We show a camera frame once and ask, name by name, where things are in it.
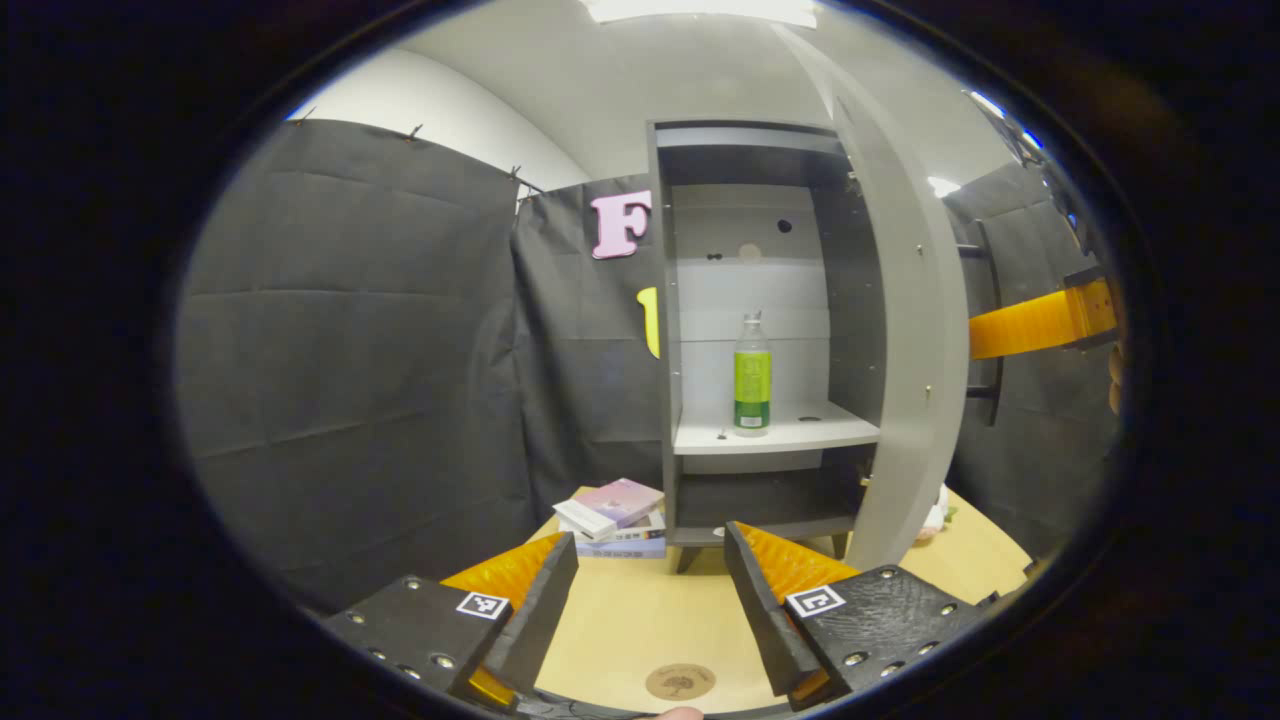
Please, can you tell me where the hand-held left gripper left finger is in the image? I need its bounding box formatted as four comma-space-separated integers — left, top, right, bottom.
325, 532, 581, 709

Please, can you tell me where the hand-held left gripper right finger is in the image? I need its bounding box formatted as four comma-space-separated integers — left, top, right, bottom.
724, 520, 1001, 711

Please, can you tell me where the black cabinet door handle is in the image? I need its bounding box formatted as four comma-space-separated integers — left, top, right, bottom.
955, 220, 1006, 426

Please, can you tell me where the round brown coaster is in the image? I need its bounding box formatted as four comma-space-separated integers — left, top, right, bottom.
645, 663, 717, 701

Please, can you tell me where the grey cabinet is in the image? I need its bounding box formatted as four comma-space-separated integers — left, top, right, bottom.
645, 120, 891, 576

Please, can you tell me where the green label bottle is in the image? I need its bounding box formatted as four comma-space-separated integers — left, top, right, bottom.
733, 310, 773, 438

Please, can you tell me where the white cabinet shelf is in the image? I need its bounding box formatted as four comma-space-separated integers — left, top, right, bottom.
673, 400, 881, 456

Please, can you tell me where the white book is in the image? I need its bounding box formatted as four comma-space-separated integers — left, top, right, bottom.
560, 510, 667, 547

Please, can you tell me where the white pink plush toy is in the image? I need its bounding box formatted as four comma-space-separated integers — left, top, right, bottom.
915, 485, 959, 546

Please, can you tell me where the long ceiling tube light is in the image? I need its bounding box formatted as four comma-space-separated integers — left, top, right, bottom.
968, 90, 1046, 151

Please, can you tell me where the black backdrop cloth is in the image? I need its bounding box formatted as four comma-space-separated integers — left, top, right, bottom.
175, 118, 1121, 611

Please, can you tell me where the large ceiling light panel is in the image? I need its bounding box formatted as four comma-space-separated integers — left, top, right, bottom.
580, 0, 821, 29

